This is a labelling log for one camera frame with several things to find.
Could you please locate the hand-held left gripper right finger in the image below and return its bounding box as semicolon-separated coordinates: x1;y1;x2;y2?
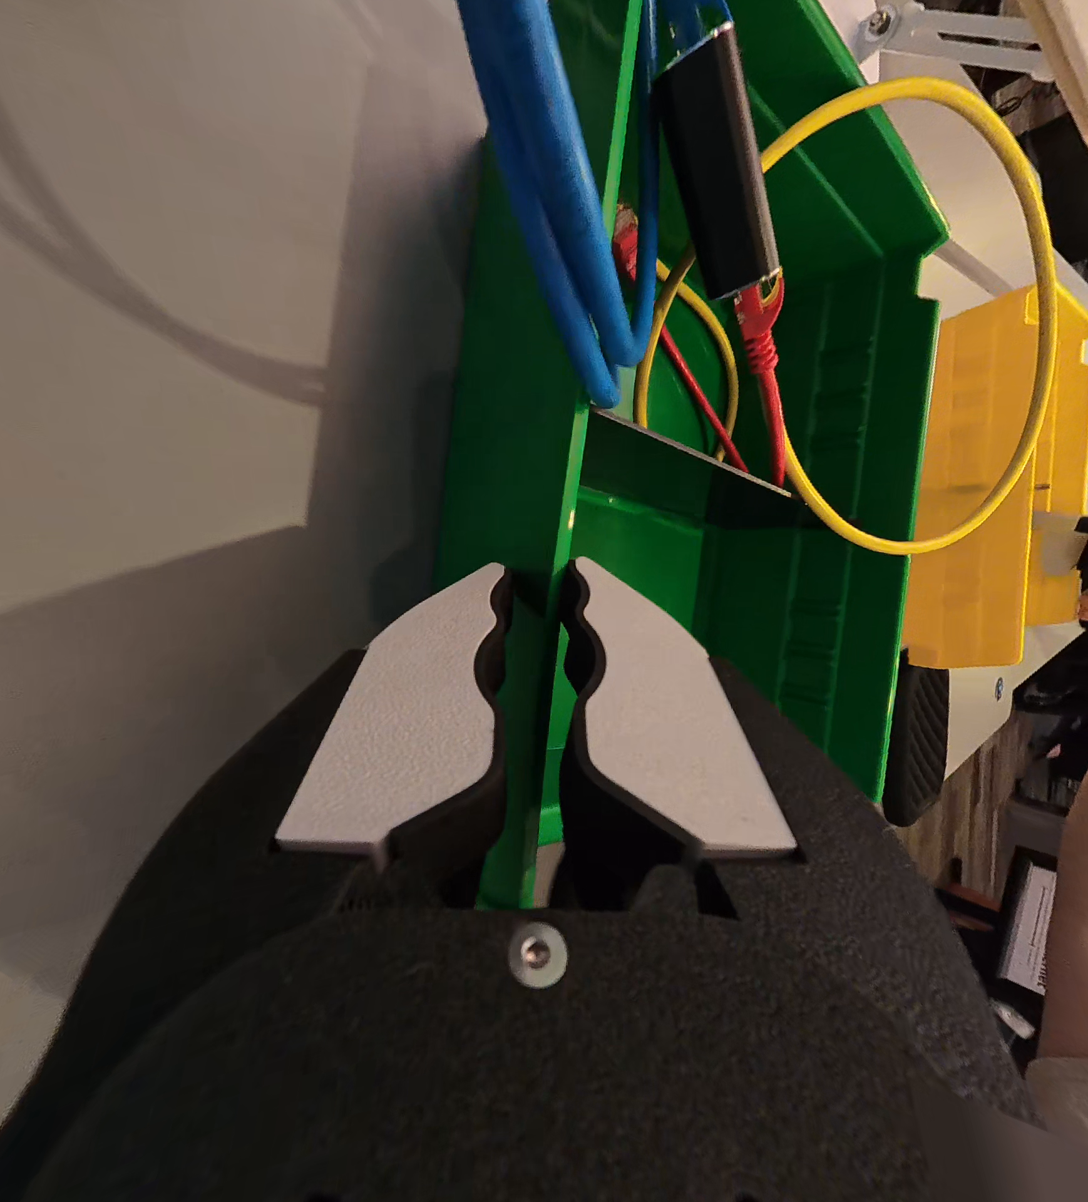
557;556;801;910

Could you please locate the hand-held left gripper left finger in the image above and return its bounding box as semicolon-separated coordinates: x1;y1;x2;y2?
274;561;515;910

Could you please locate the yellow plastic bin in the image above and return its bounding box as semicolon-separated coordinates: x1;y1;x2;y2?
903;282;1088;670

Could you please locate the green plastic bin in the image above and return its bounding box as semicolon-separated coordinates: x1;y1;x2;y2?
436;0;949;910

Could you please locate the yellow ethernet cable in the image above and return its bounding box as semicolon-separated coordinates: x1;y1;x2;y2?
632;76;1061;557

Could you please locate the red ethernet cable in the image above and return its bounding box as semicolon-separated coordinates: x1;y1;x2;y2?
611;202;790;490

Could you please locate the black ethernet splitter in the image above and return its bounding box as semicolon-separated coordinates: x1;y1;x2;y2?
651;23;783;302

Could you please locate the blue ethernet cable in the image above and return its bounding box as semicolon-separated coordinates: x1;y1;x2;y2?
455;0;734;410

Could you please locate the black wrist rest pad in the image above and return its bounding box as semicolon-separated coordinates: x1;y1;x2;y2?
884;661;952;828

